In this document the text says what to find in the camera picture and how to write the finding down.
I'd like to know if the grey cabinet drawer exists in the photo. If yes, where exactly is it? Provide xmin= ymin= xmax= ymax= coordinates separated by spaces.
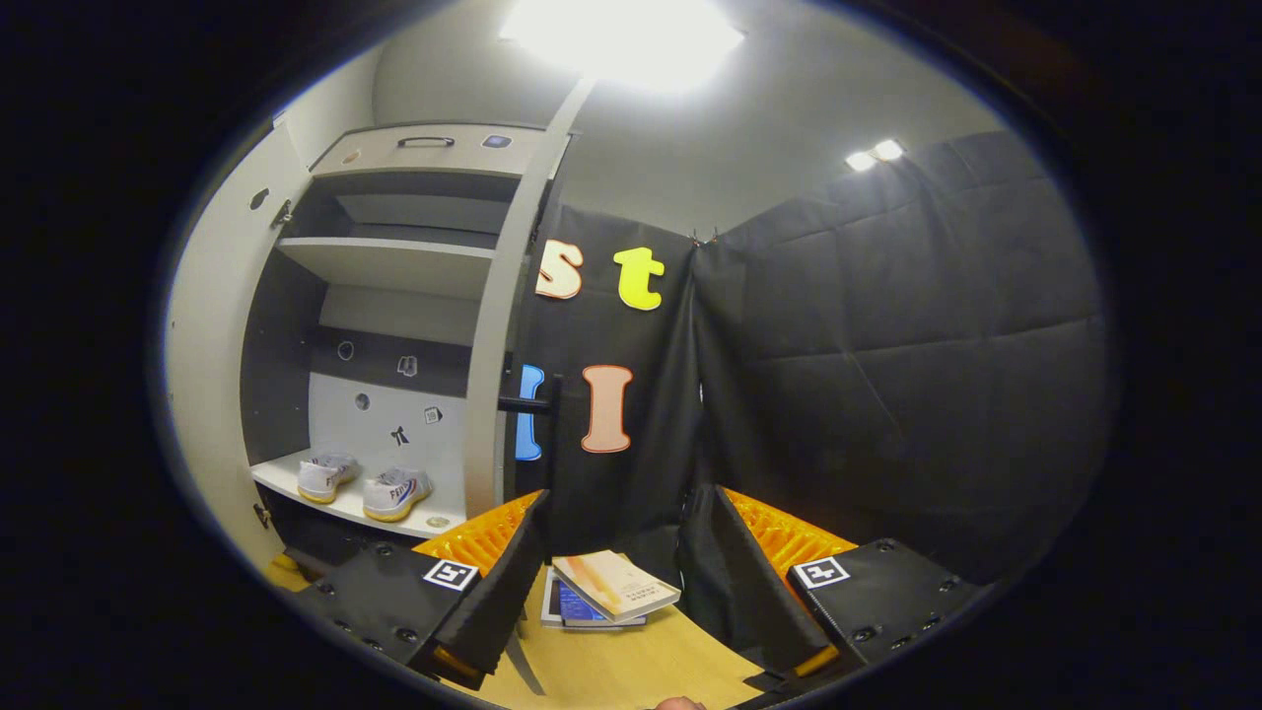
xmin=311 ymin=123 xmax=548 ymax=178

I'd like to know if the beige book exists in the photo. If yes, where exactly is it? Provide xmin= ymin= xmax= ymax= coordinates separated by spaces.
xmin=550 ymin=549 xmax=681 ymax=624

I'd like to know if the black backdrop cloth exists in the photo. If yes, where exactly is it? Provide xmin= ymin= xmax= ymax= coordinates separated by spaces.
xmin=508 ymin=202 xmax=706 ymax=593
xmin=690 ymin=128 xmax=1120 ymax=593

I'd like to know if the grey shoe cabinet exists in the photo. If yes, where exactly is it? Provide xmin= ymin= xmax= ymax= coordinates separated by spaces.
xmin=240 ymin=121 xmax=573 ymax=583

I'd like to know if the white striped shoe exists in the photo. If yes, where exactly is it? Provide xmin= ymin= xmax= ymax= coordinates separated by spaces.
xmin=362 ymin=467 xmax=434 ymax=523
xmin=298 ymin=452 xmax=362 ymax=505

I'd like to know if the small ceiling light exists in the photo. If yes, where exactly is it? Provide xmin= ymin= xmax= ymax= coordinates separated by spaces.
xmin=845 ymin=138 xmax=906 ymax=174

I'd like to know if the large ceiling light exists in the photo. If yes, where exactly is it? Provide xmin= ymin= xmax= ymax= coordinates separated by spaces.
xmin=498 ymin=0 xmax=745 ymax=95

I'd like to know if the grey cabinet door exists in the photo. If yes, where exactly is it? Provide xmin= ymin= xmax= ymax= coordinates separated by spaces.
xmin=463 ymin=77 xmax=597 ymax=521
xmin=163 ymin=123 xmax=316 ymax=573

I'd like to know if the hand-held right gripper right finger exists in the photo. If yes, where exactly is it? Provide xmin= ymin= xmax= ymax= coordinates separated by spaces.
xmin=712 ymin=486 xmax=987 ymax=691

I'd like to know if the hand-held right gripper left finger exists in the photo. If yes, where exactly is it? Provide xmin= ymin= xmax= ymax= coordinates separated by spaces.
xmin=296 ymin=490 xmax=553 ymax=691

